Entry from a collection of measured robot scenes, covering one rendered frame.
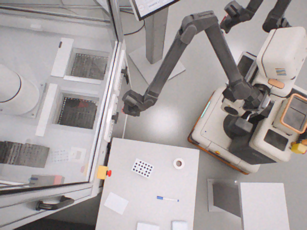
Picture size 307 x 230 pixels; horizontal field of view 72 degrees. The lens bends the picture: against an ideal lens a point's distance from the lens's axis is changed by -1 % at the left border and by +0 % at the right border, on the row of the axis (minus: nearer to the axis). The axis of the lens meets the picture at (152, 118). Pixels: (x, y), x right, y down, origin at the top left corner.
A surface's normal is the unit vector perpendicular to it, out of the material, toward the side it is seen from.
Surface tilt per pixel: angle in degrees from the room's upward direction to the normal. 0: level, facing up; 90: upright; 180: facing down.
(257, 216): 0
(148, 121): 0
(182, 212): 0
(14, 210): 90
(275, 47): 42
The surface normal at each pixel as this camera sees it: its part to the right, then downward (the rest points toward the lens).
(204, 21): -0.02, 0.68
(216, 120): 0.02, -0.25
